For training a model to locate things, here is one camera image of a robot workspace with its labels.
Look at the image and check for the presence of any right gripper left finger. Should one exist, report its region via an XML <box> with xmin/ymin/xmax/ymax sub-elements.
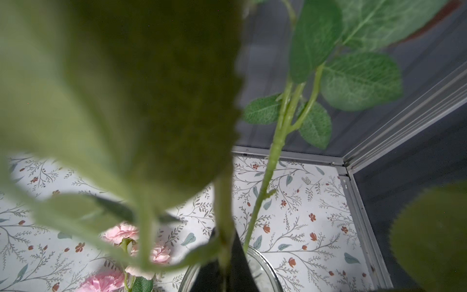
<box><xmin>189</xmin><ymin>228</ymin><xmax>223</xmax><ymax>292</ymax></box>

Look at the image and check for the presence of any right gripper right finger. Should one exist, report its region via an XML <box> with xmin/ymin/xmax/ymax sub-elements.
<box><xmin>229</xmin><ymin>234</ymin><xmax>259</xmax><ymax>292</ymax></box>

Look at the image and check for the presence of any pink carnation branch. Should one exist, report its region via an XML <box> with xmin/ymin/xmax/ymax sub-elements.
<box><xmin>73</xmin><ymin>222</ymin><xmax>171</xmax><ymax>292</ymax></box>

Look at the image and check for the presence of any green leafy rose stem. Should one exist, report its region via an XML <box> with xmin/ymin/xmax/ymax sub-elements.
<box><xmin>1</xmin><ymin>1</ymin><xmax>244</xmax><ymax>278</ymax></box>

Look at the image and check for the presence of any clear glass vase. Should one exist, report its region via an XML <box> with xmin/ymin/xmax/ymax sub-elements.
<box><xmin>178</xmin><ymin>246</ymin><xmax>283</xmax><ymax>292</ymax></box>

